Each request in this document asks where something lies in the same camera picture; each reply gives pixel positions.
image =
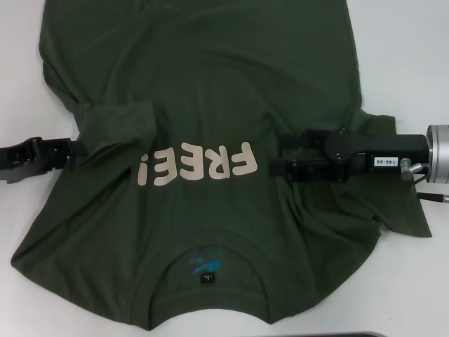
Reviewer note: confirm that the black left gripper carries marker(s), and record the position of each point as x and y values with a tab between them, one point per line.
17	163

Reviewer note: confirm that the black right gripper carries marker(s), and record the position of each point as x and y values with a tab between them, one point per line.
386	149

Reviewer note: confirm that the dark green FREE t-shirt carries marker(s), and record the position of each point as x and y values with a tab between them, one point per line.
210	87

